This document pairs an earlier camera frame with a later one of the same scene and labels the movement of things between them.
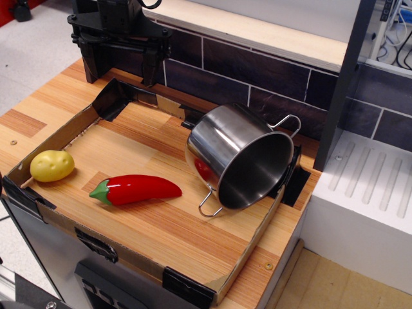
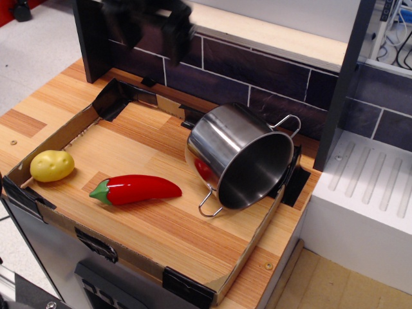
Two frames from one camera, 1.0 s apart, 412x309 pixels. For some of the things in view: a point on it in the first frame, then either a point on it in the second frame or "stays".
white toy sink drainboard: (360, 212) stays
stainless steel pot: (243, 158) stays
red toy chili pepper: (129, 188) stays
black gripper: (98, 34) -> (124, 18)
